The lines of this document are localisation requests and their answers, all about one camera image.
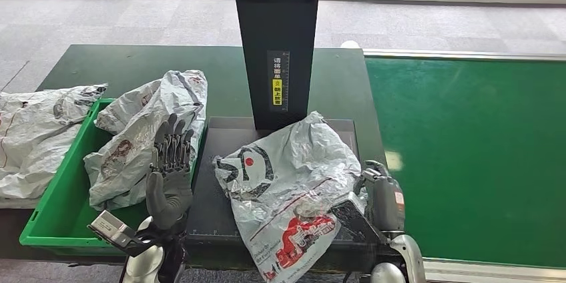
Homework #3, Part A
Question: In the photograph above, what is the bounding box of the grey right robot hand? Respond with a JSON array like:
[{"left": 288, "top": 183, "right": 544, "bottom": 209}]
[{"left": 360, "top": 160, "right": 406, "bottom": 234}]

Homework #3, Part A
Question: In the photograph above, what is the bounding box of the white crumpled parcel bag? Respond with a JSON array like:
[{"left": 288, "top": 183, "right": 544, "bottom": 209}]
[{"left": 0, "top": 83, "right": 108, "bottom": 200}]

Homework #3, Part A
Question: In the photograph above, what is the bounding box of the black and yellow label sticker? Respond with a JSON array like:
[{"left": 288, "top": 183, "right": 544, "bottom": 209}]
[{"left": 266, "top": 50, "right": 291, "bottom": 113}]

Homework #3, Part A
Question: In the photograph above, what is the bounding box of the grey parcel bag brown print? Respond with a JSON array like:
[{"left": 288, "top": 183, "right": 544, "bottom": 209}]
[{"left": 83, "top": 106, "right": 196, "bottom": 212}]

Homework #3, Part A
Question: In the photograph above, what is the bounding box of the dark green table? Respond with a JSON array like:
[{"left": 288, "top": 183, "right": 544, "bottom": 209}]
[{"left": 0, "top": 43, "right": 411, "bottom": 275}]

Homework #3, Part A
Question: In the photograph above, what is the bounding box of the white parcel bag red logo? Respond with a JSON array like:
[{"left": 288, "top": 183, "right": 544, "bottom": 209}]
[{"left": 213, "top": 111, "right": 368, "bottom": 283}]

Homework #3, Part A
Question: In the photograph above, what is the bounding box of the green plastic crate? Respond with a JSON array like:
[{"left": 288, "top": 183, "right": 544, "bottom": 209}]
[{"left": 18, "top": 97, "right": 206, "bottom": 256}]

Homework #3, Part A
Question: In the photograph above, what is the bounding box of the black inbound scanner machine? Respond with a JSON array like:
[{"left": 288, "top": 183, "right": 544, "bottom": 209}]
[{"left": 186, "top": 0, "right": 368, "bottom": 251}]

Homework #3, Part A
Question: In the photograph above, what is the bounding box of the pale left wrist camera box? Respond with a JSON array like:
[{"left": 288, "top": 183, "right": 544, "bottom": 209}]
[{"left": 88, "top": 210, "right": 135, "bottom": 253}]

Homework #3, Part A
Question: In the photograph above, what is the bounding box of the white parcel bag red print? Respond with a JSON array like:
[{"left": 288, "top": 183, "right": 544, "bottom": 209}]
[{"left": 95, "top": 69, "right": 209, "bottom": 140}]

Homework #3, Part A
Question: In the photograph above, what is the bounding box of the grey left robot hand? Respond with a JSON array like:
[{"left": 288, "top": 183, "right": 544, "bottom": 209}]
[{"left": 146, "top": 113, "right": 196, "bottom": 231}]

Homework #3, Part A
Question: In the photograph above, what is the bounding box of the green conveyor belt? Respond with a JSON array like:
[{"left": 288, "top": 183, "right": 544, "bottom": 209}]
[{"left": 365, "top": 56, "right": 566, "bottom": 268}]

